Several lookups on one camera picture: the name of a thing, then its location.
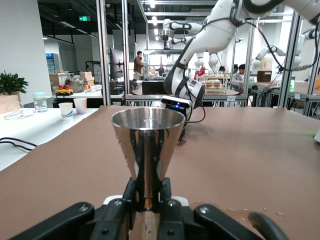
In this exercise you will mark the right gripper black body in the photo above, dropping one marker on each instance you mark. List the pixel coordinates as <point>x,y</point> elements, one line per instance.
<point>183,112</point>

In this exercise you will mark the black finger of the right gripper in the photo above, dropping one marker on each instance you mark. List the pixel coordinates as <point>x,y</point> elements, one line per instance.
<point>182,132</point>

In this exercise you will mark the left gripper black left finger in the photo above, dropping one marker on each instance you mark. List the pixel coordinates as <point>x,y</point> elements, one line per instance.
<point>75,220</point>

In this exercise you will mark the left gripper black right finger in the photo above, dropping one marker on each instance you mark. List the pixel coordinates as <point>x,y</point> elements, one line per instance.
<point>200,222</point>

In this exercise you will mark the steel jigger cup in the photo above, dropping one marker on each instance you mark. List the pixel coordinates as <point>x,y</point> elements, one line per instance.
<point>150,140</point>

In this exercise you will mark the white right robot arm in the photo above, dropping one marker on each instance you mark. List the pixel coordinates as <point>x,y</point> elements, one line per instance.
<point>212,35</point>

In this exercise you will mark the paper cup purple print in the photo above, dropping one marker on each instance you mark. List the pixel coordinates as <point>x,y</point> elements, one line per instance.
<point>80,106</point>

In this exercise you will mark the paper cup blue print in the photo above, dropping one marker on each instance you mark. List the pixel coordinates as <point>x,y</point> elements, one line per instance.
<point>65,111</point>

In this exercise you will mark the bread display rack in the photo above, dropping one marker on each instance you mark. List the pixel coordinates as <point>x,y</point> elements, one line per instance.
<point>212,82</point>

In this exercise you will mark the standing person brown jacket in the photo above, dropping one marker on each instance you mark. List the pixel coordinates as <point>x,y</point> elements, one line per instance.
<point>138,66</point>

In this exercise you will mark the seated person dark hair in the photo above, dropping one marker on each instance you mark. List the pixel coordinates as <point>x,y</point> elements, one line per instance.
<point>240,75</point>

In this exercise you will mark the brown table mat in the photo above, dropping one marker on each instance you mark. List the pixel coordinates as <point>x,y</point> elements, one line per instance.
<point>250,162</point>

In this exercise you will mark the black computer monitor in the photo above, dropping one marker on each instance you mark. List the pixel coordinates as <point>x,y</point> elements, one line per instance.
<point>116,62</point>

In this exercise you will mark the white side table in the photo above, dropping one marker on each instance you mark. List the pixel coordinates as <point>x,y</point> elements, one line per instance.
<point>37,127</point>

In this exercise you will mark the cardboard box stack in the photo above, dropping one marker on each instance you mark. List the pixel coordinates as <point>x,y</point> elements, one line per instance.
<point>87,77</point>

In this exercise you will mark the grey patterned bag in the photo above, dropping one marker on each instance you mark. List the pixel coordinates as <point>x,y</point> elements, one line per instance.
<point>75,83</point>

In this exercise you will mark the yellow box red buttons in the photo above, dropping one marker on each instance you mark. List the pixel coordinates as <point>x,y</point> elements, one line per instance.
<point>64,92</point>

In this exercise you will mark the clear water bottle blue lid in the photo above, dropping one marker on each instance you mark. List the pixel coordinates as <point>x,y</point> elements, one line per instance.
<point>40,102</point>

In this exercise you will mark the wooden planter box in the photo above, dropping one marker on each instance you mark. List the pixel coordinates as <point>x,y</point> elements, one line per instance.
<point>7,102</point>

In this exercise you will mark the green exit sign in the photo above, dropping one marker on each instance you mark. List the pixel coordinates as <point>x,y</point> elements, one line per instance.
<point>85,18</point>

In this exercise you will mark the glass door drinks fridge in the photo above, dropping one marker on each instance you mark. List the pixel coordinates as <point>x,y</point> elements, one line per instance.
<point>52,62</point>

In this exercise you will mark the green potted plant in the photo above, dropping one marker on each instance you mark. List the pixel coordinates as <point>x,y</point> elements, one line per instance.
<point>11,83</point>

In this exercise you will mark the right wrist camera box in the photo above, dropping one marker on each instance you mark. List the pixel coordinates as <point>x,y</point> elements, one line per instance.
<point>175,101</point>

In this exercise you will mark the tall aluminium frame column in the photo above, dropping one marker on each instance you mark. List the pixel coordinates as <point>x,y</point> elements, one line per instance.
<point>103,50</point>

